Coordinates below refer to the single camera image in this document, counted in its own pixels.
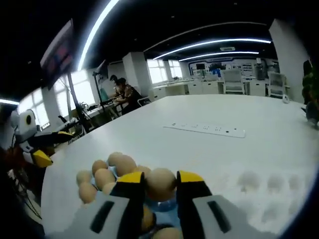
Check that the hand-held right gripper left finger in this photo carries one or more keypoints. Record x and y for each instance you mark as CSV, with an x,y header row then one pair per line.
x,y
129,199

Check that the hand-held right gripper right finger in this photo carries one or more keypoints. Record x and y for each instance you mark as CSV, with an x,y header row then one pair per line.
x,y
192,199

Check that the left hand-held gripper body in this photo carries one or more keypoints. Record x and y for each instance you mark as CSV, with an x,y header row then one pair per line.
x,y
26,124

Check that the blue egg tray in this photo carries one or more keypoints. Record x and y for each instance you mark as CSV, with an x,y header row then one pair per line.
x,y
162,211

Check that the single brown egg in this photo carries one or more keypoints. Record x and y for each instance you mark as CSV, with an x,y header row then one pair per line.
x,y
160,184

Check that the cluster of brown eggs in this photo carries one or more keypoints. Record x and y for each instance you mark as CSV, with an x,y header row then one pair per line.
x,y
122,161

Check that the white dimpled egg holder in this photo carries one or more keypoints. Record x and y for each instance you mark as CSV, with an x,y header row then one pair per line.
x,y
249,179

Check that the ceiling light strip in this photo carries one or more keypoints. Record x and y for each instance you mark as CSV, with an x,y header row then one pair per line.
x,y
96,27
224,53
224,41
8,101

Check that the white table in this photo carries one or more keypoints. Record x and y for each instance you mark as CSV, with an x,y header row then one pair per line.
x,y
199,154

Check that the black tripod stand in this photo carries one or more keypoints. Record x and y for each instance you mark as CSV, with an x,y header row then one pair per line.
x,y
99,97

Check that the white power strip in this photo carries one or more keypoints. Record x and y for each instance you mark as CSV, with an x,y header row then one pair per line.
x,y
204,129

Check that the hanging display screen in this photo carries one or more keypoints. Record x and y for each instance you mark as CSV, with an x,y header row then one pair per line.
x,y
58,54

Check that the white pillar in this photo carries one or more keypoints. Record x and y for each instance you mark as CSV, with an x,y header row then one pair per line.
x,y
135,74
286,62

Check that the white cabinet row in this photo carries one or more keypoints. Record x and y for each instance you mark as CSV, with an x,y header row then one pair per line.
x,y
194,87

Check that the white office chair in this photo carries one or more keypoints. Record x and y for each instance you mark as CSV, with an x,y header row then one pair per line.
x,y
277,84
234,82

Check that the black monitor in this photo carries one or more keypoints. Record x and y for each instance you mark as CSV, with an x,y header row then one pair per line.
x,y
200,66

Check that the small white device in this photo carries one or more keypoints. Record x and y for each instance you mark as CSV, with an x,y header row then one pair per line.
x,y
285,99

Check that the grey rounded object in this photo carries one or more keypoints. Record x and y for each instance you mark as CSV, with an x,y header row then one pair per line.
x,y
312,112

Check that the ceiling air vent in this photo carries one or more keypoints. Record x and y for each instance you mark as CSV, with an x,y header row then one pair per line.
x,y
228,48

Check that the potted green plant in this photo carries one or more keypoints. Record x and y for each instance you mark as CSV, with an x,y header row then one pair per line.
x,y
311,87

